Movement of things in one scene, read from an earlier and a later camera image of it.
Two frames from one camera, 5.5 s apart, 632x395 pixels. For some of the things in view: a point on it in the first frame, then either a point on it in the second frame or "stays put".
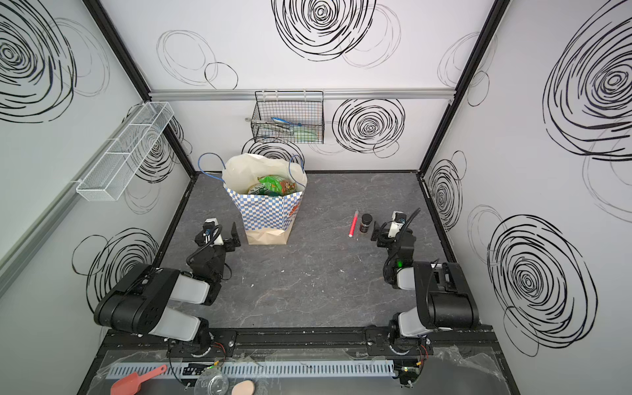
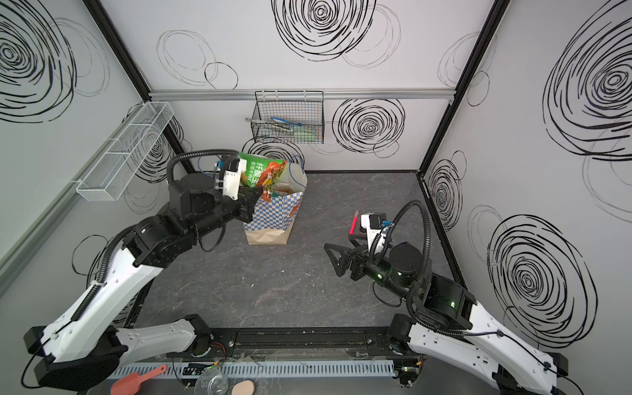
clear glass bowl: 211,382 stays put
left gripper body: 217,242 to 244,206
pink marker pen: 354,222 stays put
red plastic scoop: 130,383 stays put
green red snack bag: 271,185 to 262,172
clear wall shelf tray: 123,162 stays put
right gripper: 388,238 to 355,264
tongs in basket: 278,123 stays put
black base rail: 471,342 stays put
